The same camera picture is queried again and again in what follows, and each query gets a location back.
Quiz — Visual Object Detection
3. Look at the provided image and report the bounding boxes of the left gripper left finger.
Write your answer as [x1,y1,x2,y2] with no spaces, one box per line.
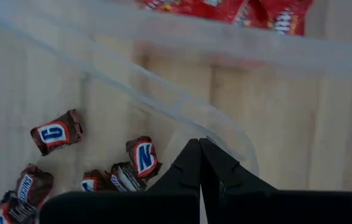
[39,139,201,224]

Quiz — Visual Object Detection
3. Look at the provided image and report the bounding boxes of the clear plastic bin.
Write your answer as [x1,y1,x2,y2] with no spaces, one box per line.
[0,9,261,224]
[0,0,352,82]

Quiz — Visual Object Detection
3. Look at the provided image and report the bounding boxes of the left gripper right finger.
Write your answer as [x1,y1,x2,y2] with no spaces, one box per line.
[200,138,352,224]

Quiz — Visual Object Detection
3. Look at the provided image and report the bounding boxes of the brown Snickers mini bar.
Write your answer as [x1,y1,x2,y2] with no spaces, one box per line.
[125,135,163,180]
[109,161,147,192]
[0,190,40,224]
[80,169,114,192]
[30,108,83,156]
[14,164,55,208]

